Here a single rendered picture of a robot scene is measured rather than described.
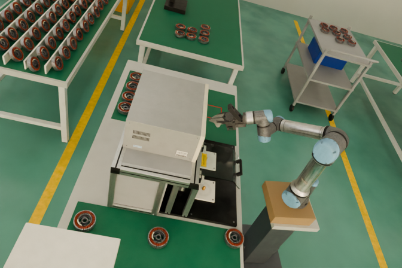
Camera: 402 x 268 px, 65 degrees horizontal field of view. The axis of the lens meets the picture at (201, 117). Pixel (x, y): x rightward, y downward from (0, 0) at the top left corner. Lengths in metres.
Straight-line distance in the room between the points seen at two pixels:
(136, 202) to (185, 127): 0.54
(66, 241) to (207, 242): 0.85
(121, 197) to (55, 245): 0.60
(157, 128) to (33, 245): 0.69
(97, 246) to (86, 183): 0.74
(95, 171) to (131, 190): 0.37
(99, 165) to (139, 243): 0.56
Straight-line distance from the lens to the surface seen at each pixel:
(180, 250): 1.85
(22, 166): 3.06
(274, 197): 2.15
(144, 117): 1.57
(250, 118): 1.82
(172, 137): 1.58
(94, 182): 2.01
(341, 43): 4.32
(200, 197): 2.00
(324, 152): 1.66
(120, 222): 1.88
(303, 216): 2.15
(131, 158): 1.66
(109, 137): 2.23
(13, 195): 2.91
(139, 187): 1.73
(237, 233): 1.96
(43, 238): 1.35
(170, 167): 1.65
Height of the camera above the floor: 2.41
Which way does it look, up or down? 42 degrees down
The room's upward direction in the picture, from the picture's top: 19 degrees clockwise
